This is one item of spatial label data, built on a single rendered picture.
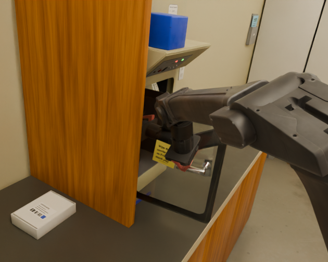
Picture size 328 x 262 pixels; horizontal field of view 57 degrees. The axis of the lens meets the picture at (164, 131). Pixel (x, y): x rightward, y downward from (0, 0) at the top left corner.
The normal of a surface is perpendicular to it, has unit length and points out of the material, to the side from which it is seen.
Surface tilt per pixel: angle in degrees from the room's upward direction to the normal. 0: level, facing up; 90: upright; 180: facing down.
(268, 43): 90
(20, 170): 90
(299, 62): 90
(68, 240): 0
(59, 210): 0
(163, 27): 90
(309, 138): 28
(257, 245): 0
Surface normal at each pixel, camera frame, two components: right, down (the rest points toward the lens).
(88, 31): -0.51, 0.31
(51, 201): 0.11, -0.91
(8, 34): 0.85, 0.30
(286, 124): -0.28, -0.72
